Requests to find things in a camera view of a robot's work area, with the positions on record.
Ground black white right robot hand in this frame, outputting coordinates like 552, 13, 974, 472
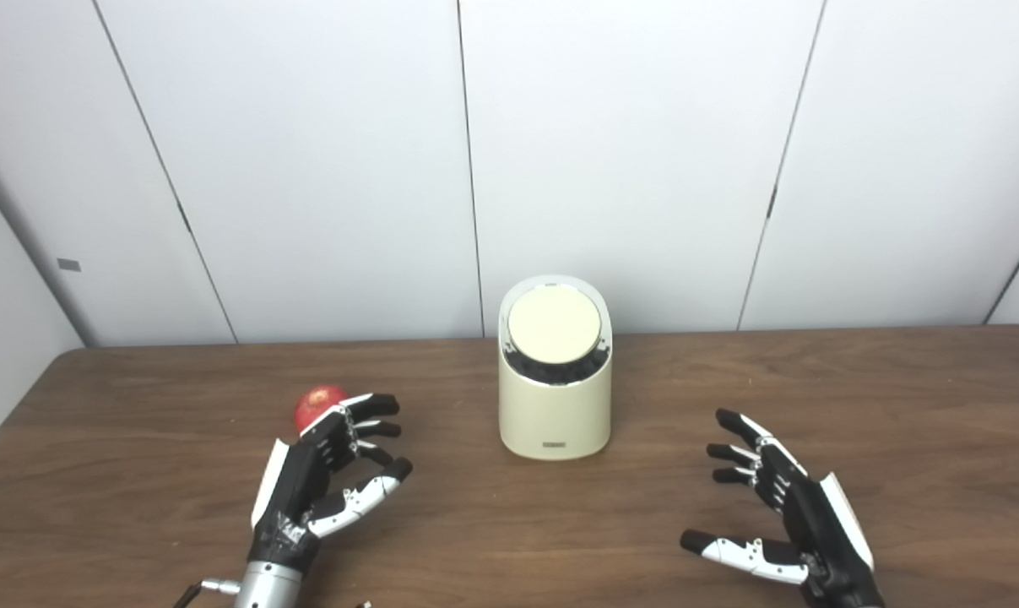
680, 409, 886, 608

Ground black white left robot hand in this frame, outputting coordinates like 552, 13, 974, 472
250, 393, 414, 565

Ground red apple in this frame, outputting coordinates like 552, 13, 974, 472
295, 385, 350, 433

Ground cream-colored bin body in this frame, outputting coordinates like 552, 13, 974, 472
498, 274, 614, 461

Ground cream round bin lid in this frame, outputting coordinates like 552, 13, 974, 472
507, 285, 602, 366

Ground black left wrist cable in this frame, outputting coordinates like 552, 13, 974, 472
171, 578, 244, 608

